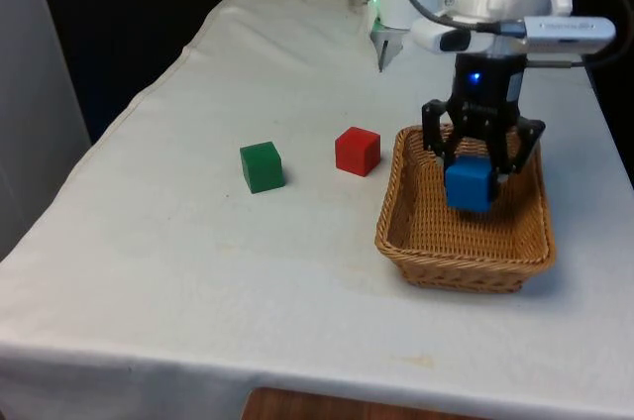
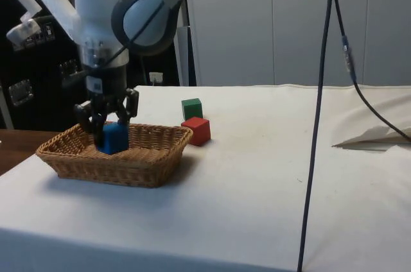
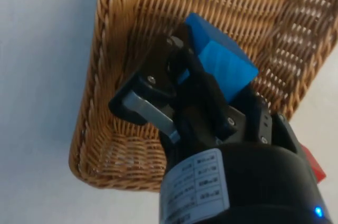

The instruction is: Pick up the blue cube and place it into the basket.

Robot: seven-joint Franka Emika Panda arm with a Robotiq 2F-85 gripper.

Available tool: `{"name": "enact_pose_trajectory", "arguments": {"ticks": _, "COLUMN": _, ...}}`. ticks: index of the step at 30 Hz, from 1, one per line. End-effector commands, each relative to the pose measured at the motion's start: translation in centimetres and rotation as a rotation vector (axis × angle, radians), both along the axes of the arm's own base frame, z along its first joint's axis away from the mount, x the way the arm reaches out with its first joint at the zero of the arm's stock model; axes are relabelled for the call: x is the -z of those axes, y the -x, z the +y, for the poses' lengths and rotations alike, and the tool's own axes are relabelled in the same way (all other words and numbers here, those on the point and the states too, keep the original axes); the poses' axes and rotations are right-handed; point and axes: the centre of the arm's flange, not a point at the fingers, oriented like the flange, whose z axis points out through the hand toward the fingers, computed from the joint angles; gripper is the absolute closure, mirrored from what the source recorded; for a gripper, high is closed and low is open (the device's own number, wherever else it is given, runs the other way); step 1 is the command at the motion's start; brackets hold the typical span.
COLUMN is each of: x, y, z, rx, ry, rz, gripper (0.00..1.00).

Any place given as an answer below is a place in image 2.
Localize green cube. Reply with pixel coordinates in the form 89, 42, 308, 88
180, 98, 204, 121

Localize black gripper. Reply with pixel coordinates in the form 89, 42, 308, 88
74, 65, 141, 150

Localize blue cube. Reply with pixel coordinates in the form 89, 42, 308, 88
98, 121, 130, 156

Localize black cable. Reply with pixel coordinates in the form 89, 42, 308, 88
296, 0, 337, 272
105, 0, 176, 65
330, 0, 411, 143

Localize red cube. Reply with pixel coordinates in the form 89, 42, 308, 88
180, 116, 212, 147

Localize pale lockers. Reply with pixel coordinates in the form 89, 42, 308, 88
185, 0, 411, 87

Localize wicker basket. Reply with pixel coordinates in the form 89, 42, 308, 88
35, 123, 195, 189

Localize black cabinet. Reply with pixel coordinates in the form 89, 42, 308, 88
0, 0, 197, 131

